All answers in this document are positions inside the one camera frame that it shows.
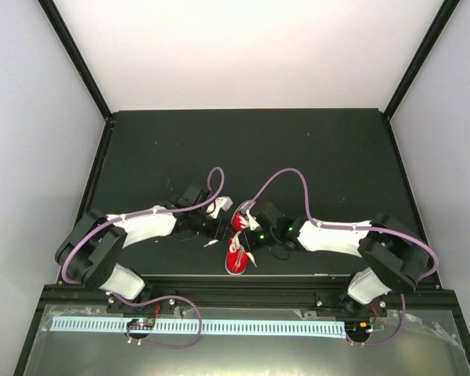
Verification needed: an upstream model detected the white shoelace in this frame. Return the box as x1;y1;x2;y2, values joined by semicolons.
201;204;258;276

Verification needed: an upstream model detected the red canvas sneaker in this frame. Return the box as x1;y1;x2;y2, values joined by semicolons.
225;210;257;276

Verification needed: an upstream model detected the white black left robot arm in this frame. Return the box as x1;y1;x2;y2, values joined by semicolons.
55;184;233;313

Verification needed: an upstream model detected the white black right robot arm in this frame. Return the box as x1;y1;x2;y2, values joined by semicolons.
231;201;439;316

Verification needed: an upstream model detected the left controller circuit board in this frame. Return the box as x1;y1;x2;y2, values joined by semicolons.
126;318;155;330

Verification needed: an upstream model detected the controller circuit board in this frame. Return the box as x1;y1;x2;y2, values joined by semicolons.
348;321;384;334
126;318;155;330

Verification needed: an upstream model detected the right controller circuit board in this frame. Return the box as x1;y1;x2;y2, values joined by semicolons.
348;321;384;334

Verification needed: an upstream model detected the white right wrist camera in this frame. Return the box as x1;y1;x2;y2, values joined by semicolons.
236;201;261;231

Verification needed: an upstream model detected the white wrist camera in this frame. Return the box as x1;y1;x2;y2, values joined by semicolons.
236;201;261;231
206;197;233;219

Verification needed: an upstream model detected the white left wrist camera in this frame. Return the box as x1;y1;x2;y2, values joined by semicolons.
206;197;233;219

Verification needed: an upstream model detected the black front mounting rail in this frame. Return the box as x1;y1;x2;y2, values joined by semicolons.
38;276;461;320

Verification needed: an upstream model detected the white slotted cable duct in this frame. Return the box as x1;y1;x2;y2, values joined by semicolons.
49;316;346;339

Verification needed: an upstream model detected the black frame rail left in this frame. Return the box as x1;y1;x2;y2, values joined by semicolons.
13;114;116;375

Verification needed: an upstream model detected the black frame rail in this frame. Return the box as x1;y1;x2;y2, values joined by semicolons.
13;114;116;375
381;113;470;376

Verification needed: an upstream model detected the black aluminium frame post left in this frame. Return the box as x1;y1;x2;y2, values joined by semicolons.
38;0;112;120

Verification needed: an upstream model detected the black aluminium frame post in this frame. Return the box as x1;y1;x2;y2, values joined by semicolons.
383;0;461;121
38;0;112;120

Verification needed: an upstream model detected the black frame rail right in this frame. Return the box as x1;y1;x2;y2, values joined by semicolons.
381;113;470;376

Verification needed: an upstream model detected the black aluminium frame post right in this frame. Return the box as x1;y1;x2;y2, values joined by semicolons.
383;0;461;121

